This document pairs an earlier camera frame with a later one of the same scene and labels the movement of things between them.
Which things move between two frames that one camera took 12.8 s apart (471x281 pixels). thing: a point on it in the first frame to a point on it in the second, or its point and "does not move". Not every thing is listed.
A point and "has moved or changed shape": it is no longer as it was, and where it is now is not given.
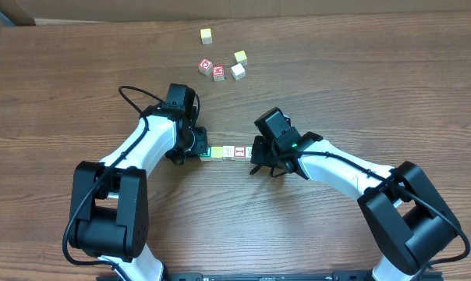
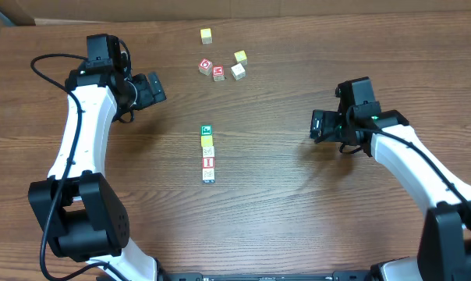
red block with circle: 205,66 does not move
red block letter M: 217,73 does not move
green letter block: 206,156 to 207,129
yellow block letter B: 217,153 has moved or changed shape
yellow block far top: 206,36 does not move
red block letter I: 239,153 to 209,162
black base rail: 263,276 does not move
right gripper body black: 260,152 to 317,127
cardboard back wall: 21,12 does not move
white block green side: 228,153 to 208,151
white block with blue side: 248,153 to 208,176
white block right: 238,71 does not move
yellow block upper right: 241,57 does not move
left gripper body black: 199,141 to 154,87
